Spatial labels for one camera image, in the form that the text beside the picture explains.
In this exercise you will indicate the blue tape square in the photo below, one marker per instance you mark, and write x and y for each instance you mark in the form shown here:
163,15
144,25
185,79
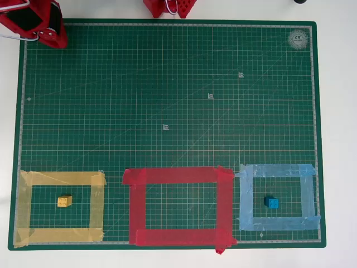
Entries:
279,223

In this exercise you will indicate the green cutting mat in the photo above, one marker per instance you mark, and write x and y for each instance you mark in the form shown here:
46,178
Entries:
111,111

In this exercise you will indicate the small black knob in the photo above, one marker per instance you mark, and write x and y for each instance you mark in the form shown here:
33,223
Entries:
299,1

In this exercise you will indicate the red tape square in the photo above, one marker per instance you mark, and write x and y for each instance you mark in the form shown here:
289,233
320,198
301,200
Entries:
181,237

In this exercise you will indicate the yellow cube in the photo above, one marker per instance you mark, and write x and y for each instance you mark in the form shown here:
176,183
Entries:
64,201

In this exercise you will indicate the blue cube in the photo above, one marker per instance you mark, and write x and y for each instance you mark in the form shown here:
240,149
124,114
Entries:
271,202

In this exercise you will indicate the yellow tape square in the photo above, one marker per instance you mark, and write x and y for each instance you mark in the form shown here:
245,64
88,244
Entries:
61,177

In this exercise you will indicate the red robot arm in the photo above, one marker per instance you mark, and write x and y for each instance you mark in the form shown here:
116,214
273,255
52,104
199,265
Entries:
156,7

